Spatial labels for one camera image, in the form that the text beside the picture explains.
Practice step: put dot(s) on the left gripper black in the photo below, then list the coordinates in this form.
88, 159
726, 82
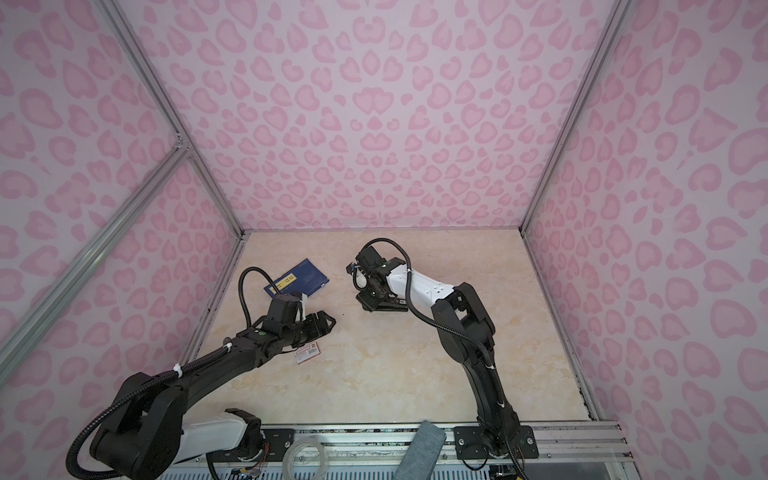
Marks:
325, 326

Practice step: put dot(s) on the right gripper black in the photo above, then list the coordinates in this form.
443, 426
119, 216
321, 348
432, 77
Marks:
366, 301

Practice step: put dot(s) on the red white staple box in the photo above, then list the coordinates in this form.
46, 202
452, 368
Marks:
307, 352

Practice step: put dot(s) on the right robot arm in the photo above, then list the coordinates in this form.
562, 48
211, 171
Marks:
466, 332

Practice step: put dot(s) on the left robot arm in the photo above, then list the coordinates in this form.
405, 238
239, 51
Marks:
143, 432

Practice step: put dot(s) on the blue booklet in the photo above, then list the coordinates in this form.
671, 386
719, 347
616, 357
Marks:
304, 278

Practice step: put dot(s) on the clear tape roll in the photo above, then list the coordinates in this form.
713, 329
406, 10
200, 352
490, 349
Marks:
302, 452

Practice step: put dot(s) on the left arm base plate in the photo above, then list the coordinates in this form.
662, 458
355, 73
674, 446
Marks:
273, 444

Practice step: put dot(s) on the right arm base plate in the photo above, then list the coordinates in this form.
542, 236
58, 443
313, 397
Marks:
475, 443

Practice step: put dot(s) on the aluminium frame rail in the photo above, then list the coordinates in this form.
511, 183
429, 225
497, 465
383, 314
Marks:
39, 319

